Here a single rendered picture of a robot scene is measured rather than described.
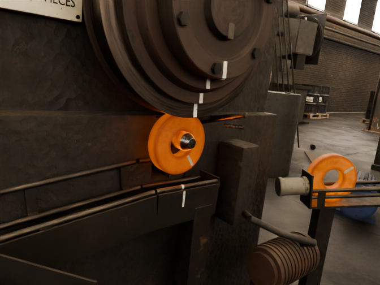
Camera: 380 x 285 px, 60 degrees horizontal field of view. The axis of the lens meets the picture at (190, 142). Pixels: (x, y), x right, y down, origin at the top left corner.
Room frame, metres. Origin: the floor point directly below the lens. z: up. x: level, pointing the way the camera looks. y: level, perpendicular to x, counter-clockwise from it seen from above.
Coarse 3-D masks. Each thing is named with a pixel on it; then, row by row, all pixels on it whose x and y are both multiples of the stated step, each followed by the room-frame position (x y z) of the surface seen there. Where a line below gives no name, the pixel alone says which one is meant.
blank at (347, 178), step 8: (320, 160) 0.99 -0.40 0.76; (328, 160) 0.98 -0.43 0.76; (336, 160) 0.99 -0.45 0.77; (344, 160) 0.99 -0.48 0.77; (312, 168) 0.99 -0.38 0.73; (320, 168) 0.98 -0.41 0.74; (328, 168) 0.98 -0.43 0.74; (336, 168) 0.99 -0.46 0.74; (344, 168) 0.99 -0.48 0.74; (352, 168) 0.99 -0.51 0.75; (320, 176) 0.98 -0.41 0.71; (344, 176) 0.99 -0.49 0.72; (352, 176) 0.99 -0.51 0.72; (320, 184) 0.98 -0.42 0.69; (336, 184) 1.01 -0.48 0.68; (344, 184) 0.99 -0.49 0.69; (352, 184) 0.99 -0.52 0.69; (336, 192) 0.99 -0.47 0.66; (344, 192) 0.99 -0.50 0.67; (328, 200) 0.99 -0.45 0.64; (336, 200) 0.99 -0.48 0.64
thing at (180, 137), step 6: (180, 132) 0.76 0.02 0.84; (186, 132) 0.76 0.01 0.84; (174, 138) 0.76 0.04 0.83; (180, 138) 0.75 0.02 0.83; (186, 138) 0.74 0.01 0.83; (192, 138) 0.75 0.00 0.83; (174, 144) 0.76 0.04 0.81; (180, 144) 0.74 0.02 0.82; (186, 144) 0.74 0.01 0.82; (192, 144) 0.74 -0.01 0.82; (186, 150) 0.75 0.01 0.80
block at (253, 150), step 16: (224, 144) 0.93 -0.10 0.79; (240, 144) 0.91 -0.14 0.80; (224, 160) 0.93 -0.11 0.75; (240, 160) 0.88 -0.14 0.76; (256, 160) 0.92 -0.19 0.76; (224, 176) 0.92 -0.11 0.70; (240, 176) 0.88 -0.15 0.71; (224, 192) 0.91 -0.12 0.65; (240, 192) 0.88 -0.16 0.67; (224, 208) 0.91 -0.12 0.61; (240, 208) 0.89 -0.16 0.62
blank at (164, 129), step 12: (168, 120) 0.74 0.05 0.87; (180, 120) 0.77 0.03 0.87; (192, 120) 0.79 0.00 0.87; (156, 132) 0.73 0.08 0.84; (168, 132) 0.74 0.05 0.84; (192, 132) 0.79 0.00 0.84; (156, 144) 0.72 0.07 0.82; (168, 144) 0.75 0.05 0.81; (156, 156) 0.73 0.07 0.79; (168, 156) 0.75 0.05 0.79; (180, 156) 0.78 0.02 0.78; (192, 156) 0.80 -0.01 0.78; (168, 168) 0.75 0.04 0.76; (180, 168) 0.78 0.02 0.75
